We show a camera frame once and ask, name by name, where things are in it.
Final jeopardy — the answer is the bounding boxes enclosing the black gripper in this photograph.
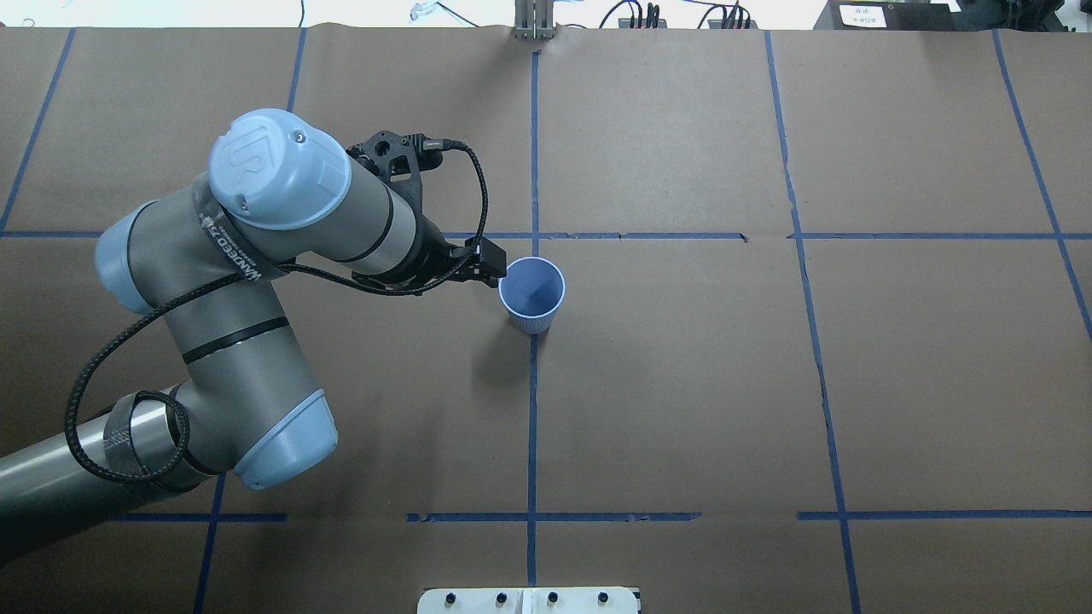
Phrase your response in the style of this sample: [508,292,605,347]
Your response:
[375,217,508,291]

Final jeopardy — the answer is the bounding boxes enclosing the blue ribbed cup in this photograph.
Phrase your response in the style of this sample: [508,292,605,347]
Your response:
[498,256,566,335]

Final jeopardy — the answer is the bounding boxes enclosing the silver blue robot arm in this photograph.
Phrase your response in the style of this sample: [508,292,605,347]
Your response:
[3,108,507,563]

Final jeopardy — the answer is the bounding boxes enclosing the upper orange black connector box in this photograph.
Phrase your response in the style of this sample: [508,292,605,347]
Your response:
[612,1,667,29]

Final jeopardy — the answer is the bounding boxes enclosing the brown paper table cover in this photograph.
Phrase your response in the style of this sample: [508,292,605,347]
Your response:
[0,24,1092,614]

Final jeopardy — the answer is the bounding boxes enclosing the black labelled power box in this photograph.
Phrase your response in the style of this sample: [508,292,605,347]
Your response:
[812,1,956,32]

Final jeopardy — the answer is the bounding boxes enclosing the black braided cable left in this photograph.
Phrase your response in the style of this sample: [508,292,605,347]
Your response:
[66,135,491,485]

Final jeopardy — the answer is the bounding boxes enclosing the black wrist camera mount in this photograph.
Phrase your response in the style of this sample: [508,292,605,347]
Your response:
[345,131,450,213]

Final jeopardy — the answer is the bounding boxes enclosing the aluminium frame post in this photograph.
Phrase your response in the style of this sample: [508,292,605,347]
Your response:
[512,0,556,40]

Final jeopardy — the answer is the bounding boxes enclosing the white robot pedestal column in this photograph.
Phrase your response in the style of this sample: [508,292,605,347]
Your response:
[416,586,642,613]

